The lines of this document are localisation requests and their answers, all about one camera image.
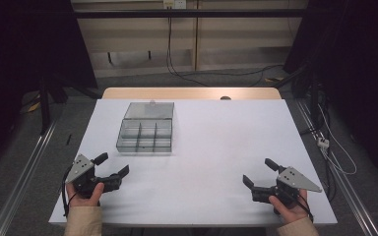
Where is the black hanging wall cable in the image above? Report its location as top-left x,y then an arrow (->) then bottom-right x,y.
165,5 -> 211,89

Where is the clear plastic compartment box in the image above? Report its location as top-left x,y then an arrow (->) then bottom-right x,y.
115,101 -> 175,154

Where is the bundle of black cables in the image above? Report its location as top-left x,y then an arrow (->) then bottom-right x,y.
299,73 -> 339,203

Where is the person's left hand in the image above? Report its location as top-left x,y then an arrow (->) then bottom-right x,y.
66,182 -> 105,208

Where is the person's right hand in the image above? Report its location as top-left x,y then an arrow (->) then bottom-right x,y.
269,189 -> 309,225

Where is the black horizontal bar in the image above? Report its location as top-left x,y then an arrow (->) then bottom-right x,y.
72,9 -> 309,19

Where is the aluminium floor rail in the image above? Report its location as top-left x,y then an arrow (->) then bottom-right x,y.
0,120 -> 59,236
294,99 -> 378,236

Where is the black metal stand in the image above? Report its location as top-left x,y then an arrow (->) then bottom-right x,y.
37,76 -> 69,136

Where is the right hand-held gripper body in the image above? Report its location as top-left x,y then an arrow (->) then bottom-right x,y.
251,166 -> 323,208

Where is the white cable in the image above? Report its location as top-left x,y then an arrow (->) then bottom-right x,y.
318,103 -> 358,176

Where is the black floor cable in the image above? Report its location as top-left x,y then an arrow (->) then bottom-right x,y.
180,64 -> 285,89

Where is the wooden table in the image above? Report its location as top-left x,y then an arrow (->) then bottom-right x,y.
101,87 -> 283,100

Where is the right hand-held gripper black cable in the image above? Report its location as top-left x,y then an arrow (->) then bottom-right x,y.
294,193 -> 315,223

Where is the white wall socket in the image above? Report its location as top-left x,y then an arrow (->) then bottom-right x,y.
162,0 -> 188,10

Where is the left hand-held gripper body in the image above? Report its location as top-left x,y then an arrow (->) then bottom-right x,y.
66,153 -> 123,200

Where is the left hand-held gripper black cable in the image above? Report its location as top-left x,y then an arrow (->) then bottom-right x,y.
60,164 -> 79,218

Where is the black curtain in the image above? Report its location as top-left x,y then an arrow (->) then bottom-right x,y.
283,0 -> 378,188
0,0 -> 98,171

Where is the hand-held gripper black cable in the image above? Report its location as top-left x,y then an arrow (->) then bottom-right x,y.
60,164 -> 79,218
294,193 -> 315,223

